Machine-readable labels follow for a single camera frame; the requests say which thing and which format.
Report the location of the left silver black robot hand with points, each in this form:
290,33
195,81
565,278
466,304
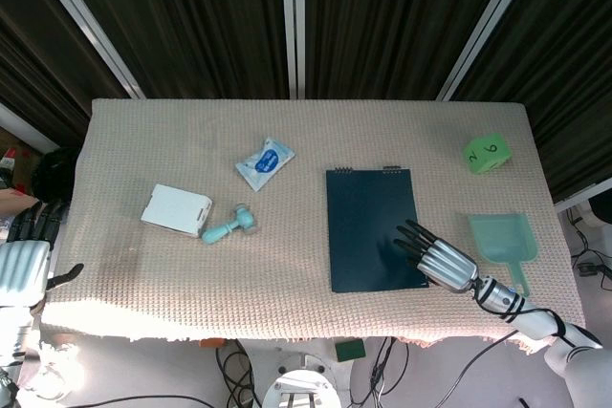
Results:
21,269

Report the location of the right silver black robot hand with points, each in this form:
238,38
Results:
444,264

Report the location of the spiral notebook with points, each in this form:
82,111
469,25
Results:
368,226

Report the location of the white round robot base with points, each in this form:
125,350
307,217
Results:
301,389

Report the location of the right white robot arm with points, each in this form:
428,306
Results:
531,319

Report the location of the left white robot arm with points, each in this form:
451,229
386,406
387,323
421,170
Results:
13,331

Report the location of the green plastic scoop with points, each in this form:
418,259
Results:
502,236

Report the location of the brown cardboard box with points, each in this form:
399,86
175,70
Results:
19,178

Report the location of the green numbered foam die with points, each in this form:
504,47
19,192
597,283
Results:
487,154

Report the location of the green block under table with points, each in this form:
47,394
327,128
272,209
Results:
350,350

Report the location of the beige waffle tablecloth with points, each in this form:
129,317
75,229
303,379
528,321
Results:
287,284

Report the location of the white cardboard box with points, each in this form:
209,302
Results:
174,209

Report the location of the blue white wet wipe packet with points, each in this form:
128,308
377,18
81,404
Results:
264,163

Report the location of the teal toy hammer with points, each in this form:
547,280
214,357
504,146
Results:
225,229

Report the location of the dark curtain panel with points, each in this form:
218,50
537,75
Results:
382,21
191,21
33,59
564,69

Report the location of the white frame rail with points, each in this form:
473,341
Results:
26,126
583,195

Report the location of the white frame post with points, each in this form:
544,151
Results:
292,21
91,21
487,21

